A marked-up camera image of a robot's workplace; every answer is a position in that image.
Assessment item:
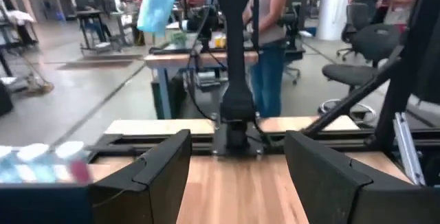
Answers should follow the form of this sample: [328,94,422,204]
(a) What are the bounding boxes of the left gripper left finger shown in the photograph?
[88,129,193,224]

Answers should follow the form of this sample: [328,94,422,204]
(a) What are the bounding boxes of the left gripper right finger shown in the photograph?
[284,130,374,224]

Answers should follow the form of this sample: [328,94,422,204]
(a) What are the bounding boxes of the blue bottle red capsules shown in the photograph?
[54,140,93,184]

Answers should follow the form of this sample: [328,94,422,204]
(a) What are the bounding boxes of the blue medicine bottle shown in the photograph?
[0,144,18,183]

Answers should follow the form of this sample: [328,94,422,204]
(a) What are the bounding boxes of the blue bottle white tablets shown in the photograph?
[136,0,180,36]
[15,143,58,183]

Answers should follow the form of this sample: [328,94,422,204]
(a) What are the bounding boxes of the black diagonal strut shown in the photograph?
[301,55,403,138]

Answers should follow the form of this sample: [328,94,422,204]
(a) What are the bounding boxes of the silver aluminium extrusion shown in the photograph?
[393,111,426,186]

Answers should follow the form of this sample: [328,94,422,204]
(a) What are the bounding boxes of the wooden table blue legs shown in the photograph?
[143,40,307,120]

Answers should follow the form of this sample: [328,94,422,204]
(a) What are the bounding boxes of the black stool chair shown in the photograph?
[318,23,403,124]

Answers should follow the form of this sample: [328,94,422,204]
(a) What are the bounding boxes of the floor dust mop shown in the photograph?
[22,57,55,97]

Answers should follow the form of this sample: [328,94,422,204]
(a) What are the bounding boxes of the black office chair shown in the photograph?
[335,2,371,62]

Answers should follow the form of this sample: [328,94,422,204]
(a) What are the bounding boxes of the white column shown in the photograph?
[316,0,349,42]

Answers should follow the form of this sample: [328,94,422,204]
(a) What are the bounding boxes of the black background cart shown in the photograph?
[75,7,116,52]

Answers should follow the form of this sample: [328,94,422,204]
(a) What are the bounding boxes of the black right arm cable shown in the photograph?
[185,7,217,122]

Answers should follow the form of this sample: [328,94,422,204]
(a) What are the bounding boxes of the black rig upright post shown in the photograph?
[366,0,440,151]

